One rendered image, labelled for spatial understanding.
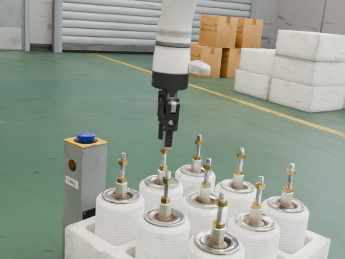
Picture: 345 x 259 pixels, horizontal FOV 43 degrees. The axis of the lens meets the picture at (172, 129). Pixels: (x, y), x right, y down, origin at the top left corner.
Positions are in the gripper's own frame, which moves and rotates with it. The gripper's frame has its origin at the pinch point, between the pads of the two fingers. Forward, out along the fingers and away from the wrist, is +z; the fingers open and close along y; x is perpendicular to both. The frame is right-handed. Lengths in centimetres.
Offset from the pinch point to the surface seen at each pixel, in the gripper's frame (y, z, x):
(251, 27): -355, -16, 138
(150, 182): 0.9, 9.8, -2.6
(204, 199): 10.2, 9.5, 7.0
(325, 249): 13.6, 18.8, 32.8
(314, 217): -34, 35, 57
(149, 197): 3.6, 11.9, -2.9
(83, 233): 9.2, 17.2, -16.2
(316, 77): -198, 11, 135
